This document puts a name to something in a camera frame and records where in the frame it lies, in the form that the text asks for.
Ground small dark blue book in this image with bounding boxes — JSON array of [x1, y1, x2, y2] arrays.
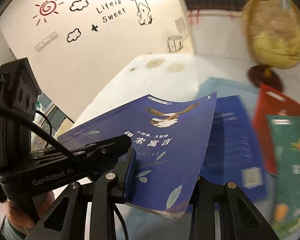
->
[[200, 96, 267, 202]]

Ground blue book with white label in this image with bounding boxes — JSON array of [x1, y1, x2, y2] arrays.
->
[[58, 93, 217, 218]]

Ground red fairy tale book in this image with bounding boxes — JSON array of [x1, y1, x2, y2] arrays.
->
[[251, 83, 300, 176]]

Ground person's left hand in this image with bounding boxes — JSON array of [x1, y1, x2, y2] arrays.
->
[[2, 191, 55, 235]]

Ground light blue table mat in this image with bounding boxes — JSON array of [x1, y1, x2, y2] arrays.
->
[[119, 77, 274, 239]]

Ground dark green insect book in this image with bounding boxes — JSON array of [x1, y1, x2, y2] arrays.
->
[[267, 115, 300, 239]]

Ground antique yellow desk globe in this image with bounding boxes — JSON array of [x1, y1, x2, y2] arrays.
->
[[242, 0, 300, 92]]

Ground black cable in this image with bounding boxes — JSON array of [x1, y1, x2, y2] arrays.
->
[[0, 103, 129, 240]]

